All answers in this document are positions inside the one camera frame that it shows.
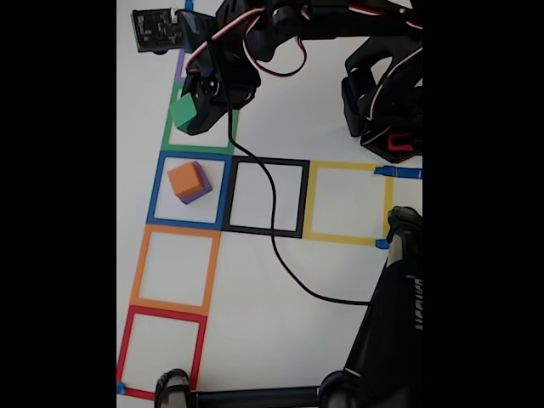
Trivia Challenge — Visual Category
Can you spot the green block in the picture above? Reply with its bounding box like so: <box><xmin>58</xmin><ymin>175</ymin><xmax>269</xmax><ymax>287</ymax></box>
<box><xmin>173</xmin><ymin>93</ymin><xmax>200</xmax><ymax>133</ymax></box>

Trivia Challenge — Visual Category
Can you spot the orange block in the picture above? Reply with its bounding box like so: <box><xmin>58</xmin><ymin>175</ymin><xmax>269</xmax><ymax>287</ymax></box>
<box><xmin>167</xmin><ymin>161</ymin><xmax>204</xmax><ymax>200</ymax></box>

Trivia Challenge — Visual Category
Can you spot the purple block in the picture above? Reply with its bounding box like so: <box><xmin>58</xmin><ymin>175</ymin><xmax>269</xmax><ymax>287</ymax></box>
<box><xmin>180</xmin><ymin>160</ymin><xmax>213</xmax><ymax>206</ymax></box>

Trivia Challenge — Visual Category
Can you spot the green square frame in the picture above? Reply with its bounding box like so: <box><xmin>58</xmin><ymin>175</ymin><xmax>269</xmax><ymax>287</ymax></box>
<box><xmin>161</xmin><ymin>82</ymin><xmax>240</xmax><ymax>155</ymax></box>

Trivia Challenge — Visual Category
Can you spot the purple square frame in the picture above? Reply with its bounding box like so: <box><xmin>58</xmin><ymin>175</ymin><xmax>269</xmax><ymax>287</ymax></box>
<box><xmin>173</xmin><ymin>48</ymin><xmax>190</xmax><ymax>86</ymax></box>

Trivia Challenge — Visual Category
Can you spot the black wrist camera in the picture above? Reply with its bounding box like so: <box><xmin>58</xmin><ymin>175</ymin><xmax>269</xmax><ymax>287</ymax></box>
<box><xmin>130</xmin><ymin>7</ymin><xmax>190</xmax><ymax>54</ymax></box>

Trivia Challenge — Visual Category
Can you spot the black square frame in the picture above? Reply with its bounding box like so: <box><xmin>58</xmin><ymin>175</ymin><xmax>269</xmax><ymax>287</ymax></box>
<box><xmin>221</xmin><ymin>156</ymin><xmax>310</xmax><ymax>239</ymax></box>

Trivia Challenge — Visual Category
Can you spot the blue square frame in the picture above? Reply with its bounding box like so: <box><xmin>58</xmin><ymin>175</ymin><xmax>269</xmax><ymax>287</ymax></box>
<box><xmin>146</xmin><ymin>150</ymin><xmax>234</xmax><ymax>231</ymax></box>

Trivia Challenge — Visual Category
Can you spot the black camera cable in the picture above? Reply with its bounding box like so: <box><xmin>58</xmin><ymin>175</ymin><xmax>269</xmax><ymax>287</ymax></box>
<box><xmin>212</xmin><ymin>42</ymin><xmax>375</xmax><ymax>306</ymax></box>

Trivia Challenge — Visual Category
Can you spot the orange square frame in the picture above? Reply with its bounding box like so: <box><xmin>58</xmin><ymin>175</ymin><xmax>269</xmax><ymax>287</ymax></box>
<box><xmin>129</xmin><ymin>224</ymin><xmax>222</xmax><ymax>316</ymax></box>

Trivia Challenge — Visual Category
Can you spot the yellow square frame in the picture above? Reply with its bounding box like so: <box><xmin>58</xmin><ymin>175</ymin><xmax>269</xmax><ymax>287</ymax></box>
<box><xmin>302</xmin><ymin>160</ymin><xmax>394</xmax><ymax>247</ymax></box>

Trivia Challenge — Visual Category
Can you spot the red square frame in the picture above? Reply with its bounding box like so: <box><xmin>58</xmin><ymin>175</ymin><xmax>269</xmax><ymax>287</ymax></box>
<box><xmin>116</xmin><ymin>304</ymin><xmax>208</xmax><ymax>403</ymax></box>

